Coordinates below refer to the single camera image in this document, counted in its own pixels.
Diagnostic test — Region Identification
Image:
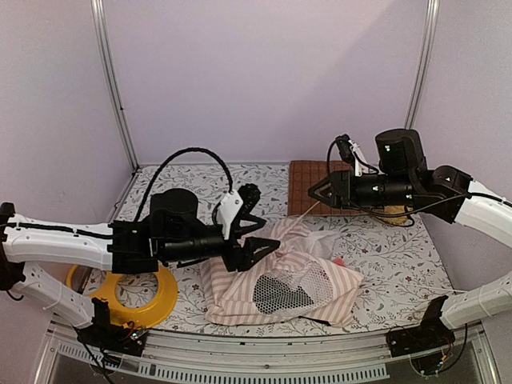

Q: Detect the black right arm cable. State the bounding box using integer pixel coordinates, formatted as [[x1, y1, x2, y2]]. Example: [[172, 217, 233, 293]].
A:
[[326, 138, 512, 229]]

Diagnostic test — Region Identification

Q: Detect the white tent pole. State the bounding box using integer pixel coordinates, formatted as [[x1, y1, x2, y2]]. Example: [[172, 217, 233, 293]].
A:
[[292, 202, 320, 228]]

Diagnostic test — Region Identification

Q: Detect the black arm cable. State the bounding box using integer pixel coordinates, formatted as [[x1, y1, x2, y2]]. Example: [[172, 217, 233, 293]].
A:
[[134, 146, 235, 223], [326, 138, 512, 229]]

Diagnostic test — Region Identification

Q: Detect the pink striped pet tent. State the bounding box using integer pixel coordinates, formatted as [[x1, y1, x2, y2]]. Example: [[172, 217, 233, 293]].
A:
[[200, 217, 364, 326]]

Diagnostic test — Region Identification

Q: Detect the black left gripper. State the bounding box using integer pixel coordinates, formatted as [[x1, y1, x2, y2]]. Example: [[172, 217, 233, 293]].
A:
[[162, 215, 280, 271]]

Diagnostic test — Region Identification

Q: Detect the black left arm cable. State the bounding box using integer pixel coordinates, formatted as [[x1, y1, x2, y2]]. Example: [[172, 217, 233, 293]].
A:
[[134, 146, 235, 223]]

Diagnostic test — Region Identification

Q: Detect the aluminium front rail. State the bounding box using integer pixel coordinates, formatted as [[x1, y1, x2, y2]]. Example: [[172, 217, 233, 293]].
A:
[[34, 318, 502, 383]]

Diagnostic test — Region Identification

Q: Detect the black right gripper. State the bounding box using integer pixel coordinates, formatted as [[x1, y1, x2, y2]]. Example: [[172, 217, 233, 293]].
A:
[[308, 169, 416, 211]]

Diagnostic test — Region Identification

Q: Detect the pink pet bowl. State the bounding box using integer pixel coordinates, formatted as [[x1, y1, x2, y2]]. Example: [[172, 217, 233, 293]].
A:
[[333, 258, 346, 267]]

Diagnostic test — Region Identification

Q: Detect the brown woven mat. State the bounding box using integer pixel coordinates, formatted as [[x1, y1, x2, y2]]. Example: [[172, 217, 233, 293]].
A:
[[287, 160, 358, 217]]

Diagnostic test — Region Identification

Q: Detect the left aluminium frame post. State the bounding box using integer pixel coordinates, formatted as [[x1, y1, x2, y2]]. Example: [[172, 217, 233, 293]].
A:
[[90, 0, 140, 173]]

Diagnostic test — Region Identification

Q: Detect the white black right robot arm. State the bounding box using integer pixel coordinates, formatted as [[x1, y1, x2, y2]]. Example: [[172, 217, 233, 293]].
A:
[[308, 128, 511, 266]]

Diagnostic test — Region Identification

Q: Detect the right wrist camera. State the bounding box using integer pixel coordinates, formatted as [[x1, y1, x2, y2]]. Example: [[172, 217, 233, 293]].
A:
[[334, 134, 379, 177]]

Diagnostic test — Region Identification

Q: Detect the yellow double bowl holder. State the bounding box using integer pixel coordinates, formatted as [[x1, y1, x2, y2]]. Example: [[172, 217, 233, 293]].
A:
[[85, 266, 178, 328]]

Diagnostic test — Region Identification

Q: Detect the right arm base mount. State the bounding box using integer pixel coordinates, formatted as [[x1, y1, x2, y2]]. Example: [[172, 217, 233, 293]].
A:
[[386, 295, 455, 357]]

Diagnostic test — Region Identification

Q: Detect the right aluminium frame post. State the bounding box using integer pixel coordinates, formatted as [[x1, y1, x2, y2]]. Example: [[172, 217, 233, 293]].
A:
[[403, 0, 441, 129]]

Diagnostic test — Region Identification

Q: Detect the yellow bamboo mat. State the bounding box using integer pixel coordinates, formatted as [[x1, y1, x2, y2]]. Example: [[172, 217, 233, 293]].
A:
[[377, 206, 415, 227]]

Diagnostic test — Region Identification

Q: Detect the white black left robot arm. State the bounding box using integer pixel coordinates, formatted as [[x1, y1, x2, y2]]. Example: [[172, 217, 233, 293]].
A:
[[1, 184, 280, 347]]

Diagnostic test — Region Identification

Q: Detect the aluminium frame post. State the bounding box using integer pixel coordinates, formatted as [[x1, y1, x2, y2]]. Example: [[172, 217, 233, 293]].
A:
[[403, 0, 441, 129], [90, 0, 140, 173]]

